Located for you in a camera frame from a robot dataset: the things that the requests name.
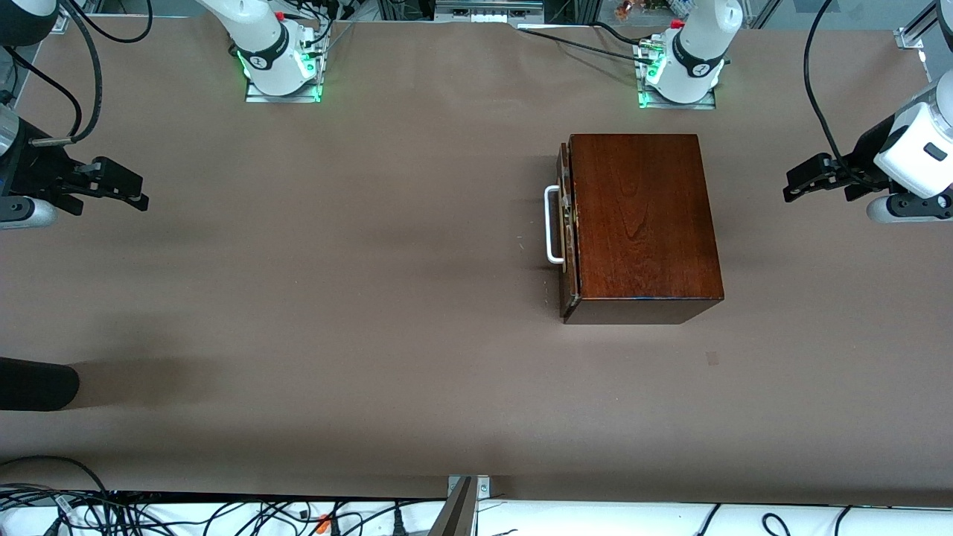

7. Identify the wooden drawer with white handle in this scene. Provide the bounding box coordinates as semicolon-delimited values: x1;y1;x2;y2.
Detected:
545;143;580;317

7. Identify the dark brown wooden cabinet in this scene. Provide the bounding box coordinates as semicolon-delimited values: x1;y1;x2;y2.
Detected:
562;134;724;325

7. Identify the black rounded cylinder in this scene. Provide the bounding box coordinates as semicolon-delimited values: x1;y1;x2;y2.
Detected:
0;357;80;412

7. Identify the grey metal strip device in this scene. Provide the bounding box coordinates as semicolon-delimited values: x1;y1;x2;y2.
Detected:
434;0;546;25

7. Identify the dark slanted bar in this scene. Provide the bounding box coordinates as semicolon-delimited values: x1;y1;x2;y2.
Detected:
427;477;477;536

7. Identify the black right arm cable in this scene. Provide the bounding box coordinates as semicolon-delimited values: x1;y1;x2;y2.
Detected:
30;0;103;146

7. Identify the aluminium profile rail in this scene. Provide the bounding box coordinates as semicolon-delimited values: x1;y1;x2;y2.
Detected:
896;0;940;51

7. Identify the black looped cable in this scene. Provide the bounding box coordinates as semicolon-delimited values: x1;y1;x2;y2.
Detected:
67;0;154;44

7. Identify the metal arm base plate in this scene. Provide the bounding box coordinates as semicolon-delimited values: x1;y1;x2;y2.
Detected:
637;41;718;110
245;45;324;103

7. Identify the black cable on table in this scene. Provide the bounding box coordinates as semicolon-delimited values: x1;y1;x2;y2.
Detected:
517;22;657;66

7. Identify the small metal bracket plate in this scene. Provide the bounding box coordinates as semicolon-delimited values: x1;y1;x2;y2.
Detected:
447;475;492;500

